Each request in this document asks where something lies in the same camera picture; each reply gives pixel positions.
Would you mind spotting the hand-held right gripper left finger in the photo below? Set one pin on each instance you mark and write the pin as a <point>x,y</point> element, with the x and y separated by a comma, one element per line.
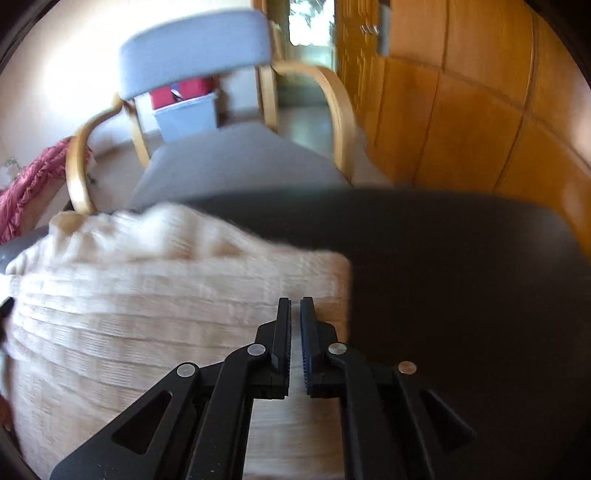
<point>284,350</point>

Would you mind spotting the white knit sweater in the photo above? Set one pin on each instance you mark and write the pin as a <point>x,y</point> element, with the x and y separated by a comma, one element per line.
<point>161,300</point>

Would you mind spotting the carved wooden door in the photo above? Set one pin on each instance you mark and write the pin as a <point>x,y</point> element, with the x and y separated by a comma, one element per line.
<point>360,60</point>

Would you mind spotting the red bag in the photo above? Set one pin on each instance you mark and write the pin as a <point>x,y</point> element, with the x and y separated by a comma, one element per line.
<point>189,90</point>

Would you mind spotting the pink ruffled blanket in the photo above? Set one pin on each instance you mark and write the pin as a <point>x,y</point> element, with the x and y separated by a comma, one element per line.
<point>32,184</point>

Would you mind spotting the grey cushioned wooden armchair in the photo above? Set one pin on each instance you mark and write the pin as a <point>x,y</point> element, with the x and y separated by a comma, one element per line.
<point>221,161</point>

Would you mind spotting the etched glass inner door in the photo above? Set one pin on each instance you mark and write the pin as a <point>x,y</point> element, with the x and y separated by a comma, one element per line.
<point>311,23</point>

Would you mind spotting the wooden wardrobe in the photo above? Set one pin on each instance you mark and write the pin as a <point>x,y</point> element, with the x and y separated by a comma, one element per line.
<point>485,115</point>

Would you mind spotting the grey plastic storage bin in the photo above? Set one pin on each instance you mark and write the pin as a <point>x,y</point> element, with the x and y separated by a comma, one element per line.
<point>189,120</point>

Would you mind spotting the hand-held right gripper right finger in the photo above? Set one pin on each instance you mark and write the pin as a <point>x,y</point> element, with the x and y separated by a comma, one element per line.
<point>306,350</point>

